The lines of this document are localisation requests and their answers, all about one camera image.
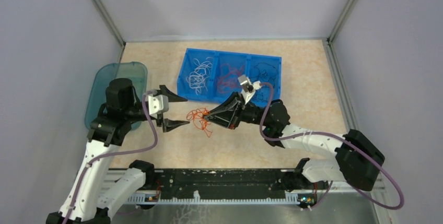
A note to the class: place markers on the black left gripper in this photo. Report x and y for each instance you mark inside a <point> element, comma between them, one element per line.
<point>168,124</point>

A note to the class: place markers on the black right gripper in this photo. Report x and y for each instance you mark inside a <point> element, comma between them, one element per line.
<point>227,114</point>

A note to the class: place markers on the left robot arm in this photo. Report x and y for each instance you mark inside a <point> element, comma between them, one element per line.
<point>123,108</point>

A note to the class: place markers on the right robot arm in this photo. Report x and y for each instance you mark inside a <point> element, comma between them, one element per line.
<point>349,157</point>

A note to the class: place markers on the blue plastic compartment bin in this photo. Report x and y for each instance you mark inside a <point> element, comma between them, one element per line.
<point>211,76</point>

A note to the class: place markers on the teal plastic basin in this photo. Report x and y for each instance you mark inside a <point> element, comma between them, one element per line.
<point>135,71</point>

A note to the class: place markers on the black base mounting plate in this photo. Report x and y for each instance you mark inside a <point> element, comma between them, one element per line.
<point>225,183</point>

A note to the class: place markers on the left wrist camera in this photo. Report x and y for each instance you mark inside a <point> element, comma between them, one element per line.
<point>156,105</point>

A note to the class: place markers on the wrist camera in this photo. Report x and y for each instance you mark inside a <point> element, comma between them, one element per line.
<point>156,105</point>
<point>248,88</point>

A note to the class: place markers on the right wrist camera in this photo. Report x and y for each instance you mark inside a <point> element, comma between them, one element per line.
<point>248,88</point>

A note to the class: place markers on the white slotted cable duct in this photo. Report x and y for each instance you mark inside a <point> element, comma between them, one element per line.
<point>142,199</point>

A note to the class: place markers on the aluminium frame rail right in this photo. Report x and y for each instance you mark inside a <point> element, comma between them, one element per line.
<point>345,103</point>

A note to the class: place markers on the aluminium frame rail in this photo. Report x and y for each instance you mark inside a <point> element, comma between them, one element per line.
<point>103,12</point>
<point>345,103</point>

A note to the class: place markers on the aluminium frame rail left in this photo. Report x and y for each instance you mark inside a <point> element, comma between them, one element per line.
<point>103,12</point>

